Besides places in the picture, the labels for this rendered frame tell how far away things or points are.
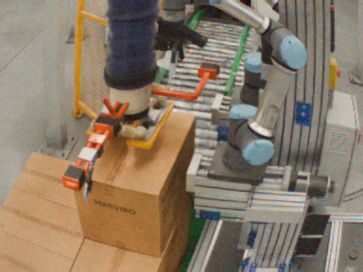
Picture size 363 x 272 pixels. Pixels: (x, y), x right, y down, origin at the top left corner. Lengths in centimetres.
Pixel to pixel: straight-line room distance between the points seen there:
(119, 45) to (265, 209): 85
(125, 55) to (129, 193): 54
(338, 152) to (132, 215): 95
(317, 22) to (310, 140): 59
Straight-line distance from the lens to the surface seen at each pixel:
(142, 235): 245
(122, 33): 218
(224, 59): 421
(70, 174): 194
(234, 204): 235
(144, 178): 234
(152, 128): 239
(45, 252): 255
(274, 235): 272
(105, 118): 224
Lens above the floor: 236
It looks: 33 degrees down
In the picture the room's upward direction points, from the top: 1 degrees clockwise
